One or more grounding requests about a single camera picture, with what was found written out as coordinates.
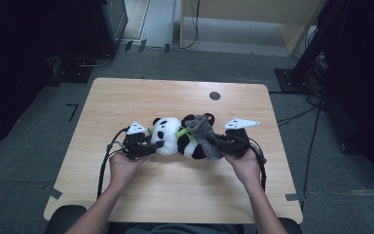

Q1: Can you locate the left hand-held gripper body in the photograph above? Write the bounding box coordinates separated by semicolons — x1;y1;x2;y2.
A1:
122;121;151;161

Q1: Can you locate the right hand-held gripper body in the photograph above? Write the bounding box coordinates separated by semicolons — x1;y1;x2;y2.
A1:
223;117;260;159

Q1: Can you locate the black and white panda plush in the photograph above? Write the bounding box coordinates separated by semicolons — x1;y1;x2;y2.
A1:
149;112;216;160

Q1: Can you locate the grey furry plush toy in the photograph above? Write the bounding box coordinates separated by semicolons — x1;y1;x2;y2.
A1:
184;114;225;163

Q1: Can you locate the person's left hand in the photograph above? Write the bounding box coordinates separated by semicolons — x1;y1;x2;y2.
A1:
109;150;149;190

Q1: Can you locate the person's right hand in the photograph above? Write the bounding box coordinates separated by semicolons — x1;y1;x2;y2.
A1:
223;148;263;191

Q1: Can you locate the grey floor tape strip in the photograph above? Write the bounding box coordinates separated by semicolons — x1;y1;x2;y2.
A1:
285;193;306;202
43;184;63;200

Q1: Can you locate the person's dark clothing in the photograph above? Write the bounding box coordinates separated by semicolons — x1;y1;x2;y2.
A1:
106;222;244;234

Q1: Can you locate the black metal stand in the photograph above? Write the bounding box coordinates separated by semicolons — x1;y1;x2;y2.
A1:
274;0;342;96

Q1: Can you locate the light wooden cabinet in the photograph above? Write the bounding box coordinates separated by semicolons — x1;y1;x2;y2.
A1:
178;0;325;57

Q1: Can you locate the left hand-held gripper black cable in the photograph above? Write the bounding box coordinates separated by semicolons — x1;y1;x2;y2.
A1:
96;127;130;199

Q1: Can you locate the hand-held gripper black cable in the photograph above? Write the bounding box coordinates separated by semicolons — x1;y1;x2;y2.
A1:
96;127;130;199
247;137;268;193

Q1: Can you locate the right hand-held gripper black cable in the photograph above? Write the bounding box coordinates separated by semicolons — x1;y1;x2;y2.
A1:
247;137;268;193

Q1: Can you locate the long black floor cable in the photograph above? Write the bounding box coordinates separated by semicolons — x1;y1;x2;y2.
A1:
277;103;322;209

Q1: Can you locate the coiled black floor cable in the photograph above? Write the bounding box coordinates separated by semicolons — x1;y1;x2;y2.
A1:
76;53;115;68

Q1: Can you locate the black stand base plate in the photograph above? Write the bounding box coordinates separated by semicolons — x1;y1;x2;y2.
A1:
47;55;94;87

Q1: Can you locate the hanging black cable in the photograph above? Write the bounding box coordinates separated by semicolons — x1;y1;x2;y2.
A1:
179;0;201;50

